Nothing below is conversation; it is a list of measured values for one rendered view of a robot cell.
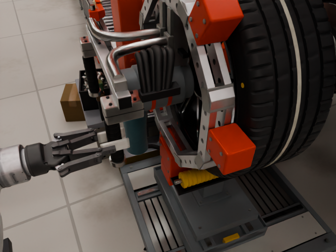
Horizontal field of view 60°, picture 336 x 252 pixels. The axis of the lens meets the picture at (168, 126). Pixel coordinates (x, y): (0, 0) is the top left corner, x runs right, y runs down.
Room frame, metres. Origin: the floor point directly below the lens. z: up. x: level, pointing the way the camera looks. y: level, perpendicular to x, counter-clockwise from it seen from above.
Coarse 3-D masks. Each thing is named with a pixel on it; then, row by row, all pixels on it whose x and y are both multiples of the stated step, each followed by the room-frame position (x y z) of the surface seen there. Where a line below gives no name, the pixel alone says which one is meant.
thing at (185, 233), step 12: (156, 168) 1.01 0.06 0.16; (156, 180) 0.96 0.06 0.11; (168, 192) 0.86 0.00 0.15; (168, 204) 0.80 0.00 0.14; (180, 216) 0.73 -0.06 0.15; (180, 228) 0.66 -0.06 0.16; (240, 228) 0.67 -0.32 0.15; (252, 228) 0.65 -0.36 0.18; (264, 228) 0.66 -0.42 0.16; (192, 240) 0.61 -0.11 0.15; (204, 240) 0.60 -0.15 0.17; (216, 240) 0.61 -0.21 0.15; (228, 240) 0.60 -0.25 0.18; (240, 240) 0.62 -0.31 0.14
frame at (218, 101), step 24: (144, 0) 0.94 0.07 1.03; (168, 0) 0.75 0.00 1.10; (192, 0) 0.67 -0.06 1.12; (144, 24) 0.98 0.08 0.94; (192, 48) 0.61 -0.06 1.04; (216, 48) 0.60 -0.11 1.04; (216, 72) 0.58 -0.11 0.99; (216, 96) 0.52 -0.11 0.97; (168, 120) 0.85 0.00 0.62; (216, 120) 0.55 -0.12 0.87; (168, 144) 0.74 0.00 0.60
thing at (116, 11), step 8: (112, 0) 1.25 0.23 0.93; (120, 0) 1.16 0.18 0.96; (128, 0) 1.17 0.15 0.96; (136, 0) 1.18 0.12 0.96; (112, 8) 1.27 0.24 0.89; (120, 8) 1.16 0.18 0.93; (128, 8) 1.17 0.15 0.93; (136, 8) 1.18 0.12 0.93; (112, 16) 1.29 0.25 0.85; (120, 16) 1.16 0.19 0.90; (128, 16) 1.17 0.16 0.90; (136, 16) 1.18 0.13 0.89; (120, 24) 1.16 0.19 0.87; (128, 24) 1.17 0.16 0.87; (136, 24) 1.18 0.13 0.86; (136, 40) 1.18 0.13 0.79; (128, 56) 1.16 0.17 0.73; (120, 64) 1.24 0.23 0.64; (128, 64) 1.16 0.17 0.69
